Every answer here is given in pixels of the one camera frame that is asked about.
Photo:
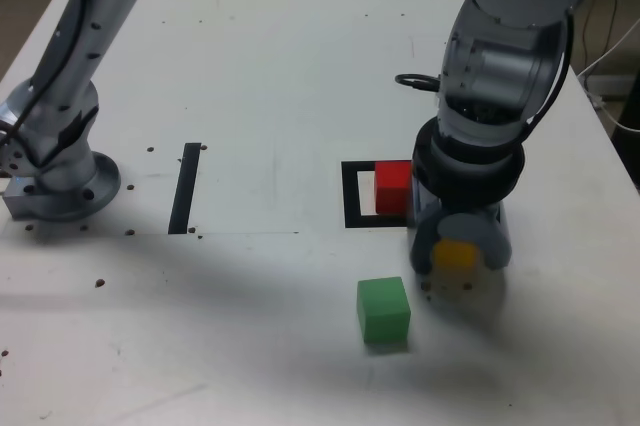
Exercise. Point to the yellow cube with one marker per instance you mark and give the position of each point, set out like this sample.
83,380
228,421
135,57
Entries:
455,253

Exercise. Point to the black tape strip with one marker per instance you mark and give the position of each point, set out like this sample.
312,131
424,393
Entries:
182,196

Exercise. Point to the black tape square outline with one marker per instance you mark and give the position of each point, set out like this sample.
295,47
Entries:
350,196

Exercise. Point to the red cube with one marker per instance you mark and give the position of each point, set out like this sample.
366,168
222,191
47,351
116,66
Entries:
392,186

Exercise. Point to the green cube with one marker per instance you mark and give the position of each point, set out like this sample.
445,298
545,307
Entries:
382,313

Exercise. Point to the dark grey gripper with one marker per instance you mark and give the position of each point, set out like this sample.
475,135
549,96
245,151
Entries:
425,206

